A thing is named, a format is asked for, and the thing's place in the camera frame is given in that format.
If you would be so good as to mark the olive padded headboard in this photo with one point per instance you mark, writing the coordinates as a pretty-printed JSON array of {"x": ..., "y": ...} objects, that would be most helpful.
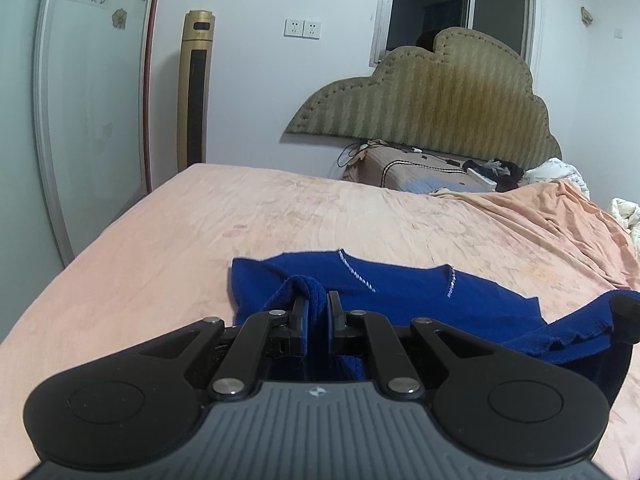
[{"x": 450, "y": 105}]

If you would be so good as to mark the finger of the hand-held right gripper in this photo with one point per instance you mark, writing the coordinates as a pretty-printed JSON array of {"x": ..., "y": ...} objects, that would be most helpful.
[{"x": 627, "y": 317}]

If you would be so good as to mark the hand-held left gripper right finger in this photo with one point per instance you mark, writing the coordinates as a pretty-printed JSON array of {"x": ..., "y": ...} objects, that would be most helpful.
[{"x": 334, "y": 332}]

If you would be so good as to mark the gold tower air conditioner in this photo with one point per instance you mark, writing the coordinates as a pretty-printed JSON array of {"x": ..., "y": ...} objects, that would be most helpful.
[{"x": 196, "y": 110}]

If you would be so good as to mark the cream crumpled cloth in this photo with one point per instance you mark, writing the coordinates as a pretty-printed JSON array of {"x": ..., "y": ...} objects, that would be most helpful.
[{"x": 625, "y": 215}]

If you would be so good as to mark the white crumpled quilt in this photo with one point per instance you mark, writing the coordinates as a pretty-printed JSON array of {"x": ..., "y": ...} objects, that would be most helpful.
[{"x": 555, "y": 172}]

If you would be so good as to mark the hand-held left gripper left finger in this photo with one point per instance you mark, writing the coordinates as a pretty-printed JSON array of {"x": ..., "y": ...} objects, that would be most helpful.
[{"x": 300, "y": 332}]

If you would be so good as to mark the white wall socket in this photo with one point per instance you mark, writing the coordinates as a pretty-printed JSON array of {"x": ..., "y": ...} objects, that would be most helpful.
[
  {"x": 312, "y": 29},
  {"x": 293, "y": 27}
]

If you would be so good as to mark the dark clothes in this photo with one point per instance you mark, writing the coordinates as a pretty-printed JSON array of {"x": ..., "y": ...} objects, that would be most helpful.
[{"x": 507, "y": 172}]

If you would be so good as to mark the flower print wardrobe door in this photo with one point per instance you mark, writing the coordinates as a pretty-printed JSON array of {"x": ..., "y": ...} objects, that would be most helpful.
[{"x": 90, "y": 110}]

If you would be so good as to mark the beige patterned pillow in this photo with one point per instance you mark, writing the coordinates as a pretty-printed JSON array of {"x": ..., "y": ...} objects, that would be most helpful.
[{"x": 400, "y": 170}]

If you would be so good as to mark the small wall hook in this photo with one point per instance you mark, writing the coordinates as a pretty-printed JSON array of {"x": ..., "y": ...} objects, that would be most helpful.
[{"x": 587, "y": 15}]

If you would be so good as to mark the blue beaded sweater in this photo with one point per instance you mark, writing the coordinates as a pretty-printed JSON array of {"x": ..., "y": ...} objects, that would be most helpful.
[{"x": 400, "y": 290}]

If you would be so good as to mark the window with white frame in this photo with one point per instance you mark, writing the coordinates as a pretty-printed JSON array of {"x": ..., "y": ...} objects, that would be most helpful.
[{"x": 430, "y": 10}]

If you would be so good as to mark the pink bed blanket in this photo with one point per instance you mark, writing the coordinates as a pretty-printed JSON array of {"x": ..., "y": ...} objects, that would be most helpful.
[{"x": 175, "y": 240}]

